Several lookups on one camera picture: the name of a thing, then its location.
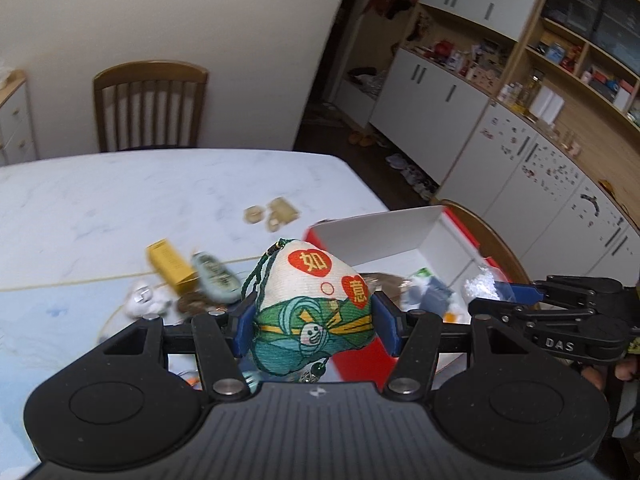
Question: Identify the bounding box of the clear plastic bag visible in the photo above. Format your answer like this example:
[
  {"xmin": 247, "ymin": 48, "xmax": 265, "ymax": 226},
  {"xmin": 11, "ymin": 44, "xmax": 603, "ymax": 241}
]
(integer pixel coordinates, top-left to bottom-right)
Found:
[{"xmin": 461, "ymin": 266, "xmax": 506, "ymax": 304}]

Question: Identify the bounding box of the white blue printed pouch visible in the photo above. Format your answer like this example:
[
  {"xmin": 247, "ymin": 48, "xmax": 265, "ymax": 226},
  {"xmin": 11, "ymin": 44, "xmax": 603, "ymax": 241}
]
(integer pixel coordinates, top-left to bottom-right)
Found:
[{"xmin": 400, "ymin": 268, "xmax": 464, "ymax": 323}]

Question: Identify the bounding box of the pale green oval case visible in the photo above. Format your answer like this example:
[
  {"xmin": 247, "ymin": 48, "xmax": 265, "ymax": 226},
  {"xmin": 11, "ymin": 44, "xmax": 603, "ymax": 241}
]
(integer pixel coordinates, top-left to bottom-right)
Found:
[{"xmin": 191, "ymin": 252, "xmax": 242, "ymax": 304}]

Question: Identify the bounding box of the brown woven bracelet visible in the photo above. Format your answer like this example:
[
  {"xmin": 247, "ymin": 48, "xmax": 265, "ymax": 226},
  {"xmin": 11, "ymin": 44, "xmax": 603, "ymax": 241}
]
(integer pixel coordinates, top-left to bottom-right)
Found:
[{"xmin": 176, "ymin": 291, "xmax": 222, "ymax": 317}]

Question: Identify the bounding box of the white green embroidered sachet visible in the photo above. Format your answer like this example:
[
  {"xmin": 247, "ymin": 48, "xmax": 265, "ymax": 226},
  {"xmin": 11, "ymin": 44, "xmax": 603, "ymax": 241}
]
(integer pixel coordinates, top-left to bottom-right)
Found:
[{"xmin": 241, "ymin": 238, "xmax": 375, "ymax": 379}]

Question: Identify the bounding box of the yellow rectangular box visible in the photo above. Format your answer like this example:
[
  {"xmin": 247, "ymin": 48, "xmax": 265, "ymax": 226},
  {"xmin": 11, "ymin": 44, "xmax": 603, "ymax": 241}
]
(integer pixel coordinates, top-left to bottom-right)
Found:
[{"xmin": 146, "ymin": 240, "xmax": 198, "ymax": 296}]

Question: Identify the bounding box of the silver foil snack bag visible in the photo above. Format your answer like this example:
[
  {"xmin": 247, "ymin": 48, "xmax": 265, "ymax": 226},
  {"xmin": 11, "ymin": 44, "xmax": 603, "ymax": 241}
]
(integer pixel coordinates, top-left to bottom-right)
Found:
[{"xmin": 361, "ymin": 272, "xmax": 407, "ymax": 309}]

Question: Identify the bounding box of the green red tassel ornament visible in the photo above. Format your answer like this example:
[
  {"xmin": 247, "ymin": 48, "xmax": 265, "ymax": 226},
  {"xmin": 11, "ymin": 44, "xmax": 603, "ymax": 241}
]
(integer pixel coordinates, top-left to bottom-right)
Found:
[{"xmin": 178, "ymin": 370, "xmax": 262, "ymax": 393}]

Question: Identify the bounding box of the person's right hand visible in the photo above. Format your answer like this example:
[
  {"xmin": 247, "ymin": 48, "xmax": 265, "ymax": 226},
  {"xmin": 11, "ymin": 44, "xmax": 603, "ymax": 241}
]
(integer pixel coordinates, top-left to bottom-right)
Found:
[{"xmin": 580, "ymin": 356, "xmax": 639, "ymax": 391}]

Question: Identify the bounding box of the wooden chair beside box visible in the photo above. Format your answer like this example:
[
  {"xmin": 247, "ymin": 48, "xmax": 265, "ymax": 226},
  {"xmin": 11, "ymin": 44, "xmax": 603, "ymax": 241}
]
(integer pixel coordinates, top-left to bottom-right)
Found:
[{"xmin": 437, "ymin": 200, "xmax": 530, "ymax": 284}]

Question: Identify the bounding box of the red white cardboard box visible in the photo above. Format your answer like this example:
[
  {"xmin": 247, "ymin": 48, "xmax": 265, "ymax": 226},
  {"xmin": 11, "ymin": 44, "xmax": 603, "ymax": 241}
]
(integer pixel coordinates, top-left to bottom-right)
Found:
[{"xmin": 302, "ymin": 204, "xmax": 512, "ymax": 394}]

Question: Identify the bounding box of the beige small round piece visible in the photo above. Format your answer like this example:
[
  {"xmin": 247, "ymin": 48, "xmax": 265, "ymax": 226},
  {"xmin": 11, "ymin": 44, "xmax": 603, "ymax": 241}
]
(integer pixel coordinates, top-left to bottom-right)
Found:
[{"xmin": 243, "ymin": 205, "xmax": 265, "ymax": 224}]

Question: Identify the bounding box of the beige small block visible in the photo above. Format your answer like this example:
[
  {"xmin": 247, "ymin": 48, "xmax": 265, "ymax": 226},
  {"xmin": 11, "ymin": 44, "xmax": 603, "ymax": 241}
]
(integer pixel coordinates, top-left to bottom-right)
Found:
[{"xmin": 267, "ymin": 197, "xmax": 299, "ymax": 232}]

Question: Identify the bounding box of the wooden chair behind table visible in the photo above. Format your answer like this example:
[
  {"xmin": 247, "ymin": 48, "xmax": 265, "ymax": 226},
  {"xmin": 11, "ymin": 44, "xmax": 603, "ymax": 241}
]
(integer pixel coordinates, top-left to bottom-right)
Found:
[{"xmin": 92, "ymin": 60, "xmax": 209, "ymax": 153}]

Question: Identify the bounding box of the low white side cabinet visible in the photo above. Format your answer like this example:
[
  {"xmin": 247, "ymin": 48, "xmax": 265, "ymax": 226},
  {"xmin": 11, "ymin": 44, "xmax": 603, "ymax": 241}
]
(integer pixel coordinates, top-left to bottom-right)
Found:
[{"xmin": 0, "ymin": 70, "xmax": 38, "ymax": 167}]

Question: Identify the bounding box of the white wooden wall cabinet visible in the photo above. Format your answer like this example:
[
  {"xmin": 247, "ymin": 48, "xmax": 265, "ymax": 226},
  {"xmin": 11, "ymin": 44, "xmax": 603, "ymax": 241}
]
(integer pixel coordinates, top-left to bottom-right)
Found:
[{"xmin": 328, "ymin": 0, "xmax": 640, "ymax": 281}]

